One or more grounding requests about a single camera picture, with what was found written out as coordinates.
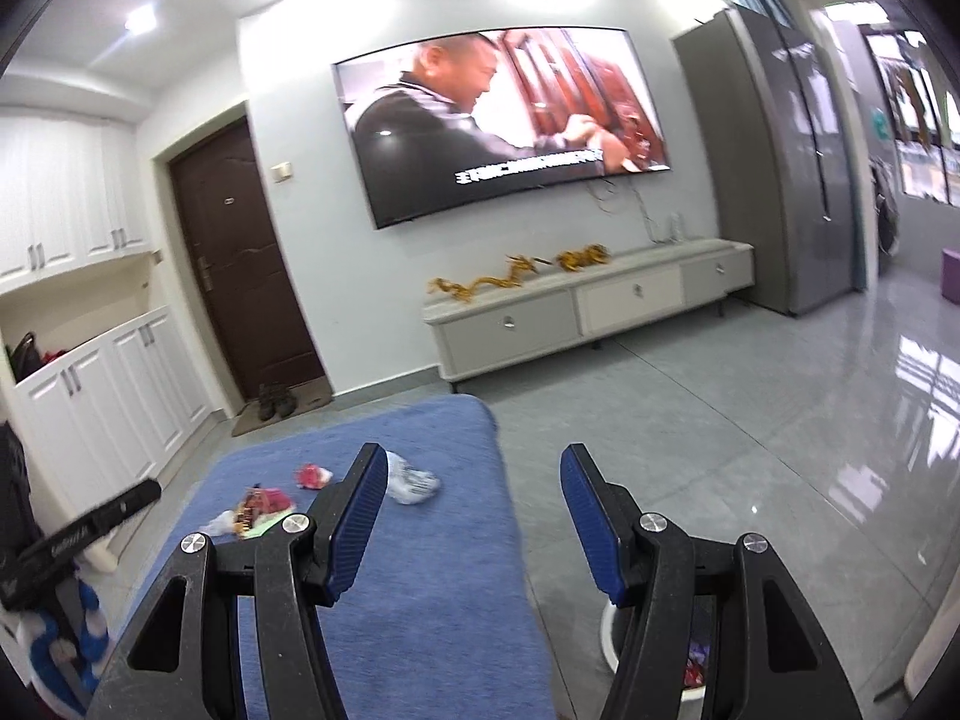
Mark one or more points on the colourful snack wrapper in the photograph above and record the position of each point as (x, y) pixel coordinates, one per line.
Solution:
(259, 506)

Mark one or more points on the white base cabinets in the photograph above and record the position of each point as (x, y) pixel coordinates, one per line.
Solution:
(135, 405)

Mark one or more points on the clear plastic bag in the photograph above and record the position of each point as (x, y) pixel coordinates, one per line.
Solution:
(412, 484)

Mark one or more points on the black bag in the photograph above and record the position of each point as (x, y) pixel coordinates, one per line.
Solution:
(24, 356)

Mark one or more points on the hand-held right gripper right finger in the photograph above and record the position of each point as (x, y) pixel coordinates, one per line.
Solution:
(592, 517)

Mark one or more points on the dark brown door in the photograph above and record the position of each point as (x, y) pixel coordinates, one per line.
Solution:
(240, 262)

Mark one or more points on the white tissue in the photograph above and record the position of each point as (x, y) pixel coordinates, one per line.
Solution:
(221, 521)

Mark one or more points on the gold tiger ornament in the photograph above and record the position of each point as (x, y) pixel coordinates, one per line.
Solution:
(581, 259)

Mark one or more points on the wall light switch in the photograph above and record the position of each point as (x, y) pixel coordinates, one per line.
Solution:
(282, 172)

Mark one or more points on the red and white wrapper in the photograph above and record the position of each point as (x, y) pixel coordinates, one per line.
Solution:
(313, 476)

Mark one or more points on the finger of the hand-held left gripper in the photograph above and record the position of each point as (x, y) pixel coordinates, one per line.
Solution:
(82, 536)

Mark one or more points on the white wall cabinets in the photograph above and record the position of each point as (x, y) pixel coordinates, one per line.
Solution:
(60, 195)

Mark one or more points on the purple stool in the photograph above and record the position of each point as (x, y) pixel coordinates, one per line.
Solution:
(951, 268)

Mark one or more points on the wall-mounted television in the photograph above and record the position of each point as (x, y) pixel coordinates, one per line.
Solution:
(487, 127)

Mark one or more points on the dark hanging bag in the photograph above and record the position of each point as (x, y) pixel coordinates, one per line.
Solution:
(885, 210)

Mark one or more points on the white television stand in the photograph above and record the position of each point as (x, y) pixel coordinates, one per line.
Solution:
(525, 322)

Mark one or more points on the gold dragon ornament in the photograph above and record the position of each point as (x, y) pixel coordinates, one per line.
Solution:
(480, 286)

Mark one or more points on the grey refrigerator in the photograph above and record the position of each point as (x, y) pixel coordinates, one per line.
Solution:
(780, 165)

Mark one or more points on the round white trash bin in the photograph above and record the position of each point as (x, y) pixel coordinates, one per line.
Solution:
(609, 637)

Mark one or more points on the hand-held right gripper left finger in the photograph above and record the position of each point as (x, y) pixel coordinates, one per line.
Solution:
(360, 517)

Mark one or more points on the large window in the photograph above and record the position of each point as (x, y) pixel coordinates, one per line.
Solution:
(922, 112)

